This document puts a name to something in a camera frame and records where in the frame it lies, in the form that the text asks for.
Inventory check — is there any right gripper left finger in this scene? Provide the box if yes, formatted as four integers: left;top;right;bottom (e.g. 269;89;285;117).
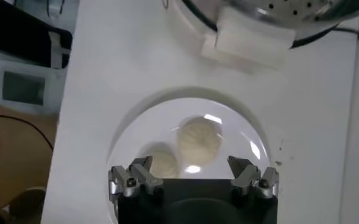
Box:
108;155;165;211

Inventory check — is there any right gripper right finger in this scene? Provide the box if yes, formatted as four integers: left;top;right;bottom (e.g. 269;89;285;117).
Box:
227;155;280;200

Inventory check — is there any white steamed baozi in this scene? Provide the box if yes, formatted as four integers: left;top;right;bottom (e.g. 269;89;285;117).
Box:
139;149;180;179
177;116;223;167

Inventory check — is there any steel steamer basket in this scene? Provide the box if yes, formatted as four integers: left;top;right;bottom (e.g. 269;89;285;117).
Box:
182;0;359;50

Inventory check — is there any white round plate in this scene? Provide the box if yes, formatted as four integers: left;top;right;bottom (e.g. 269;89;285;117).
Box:
107;96;272;224

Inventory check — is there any black robot torso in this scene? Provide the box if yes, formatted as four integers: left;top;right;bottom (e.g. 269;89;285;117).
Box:
0;0;73;69

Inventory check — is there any thin black floor cable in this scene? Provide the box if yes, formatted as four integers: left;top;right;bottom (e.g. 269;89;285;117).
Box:
0;112;54;150

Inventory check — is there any black cooker power cord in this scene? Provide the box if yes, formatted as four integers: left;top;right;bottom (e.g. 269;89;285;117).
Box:
291;26;359;49

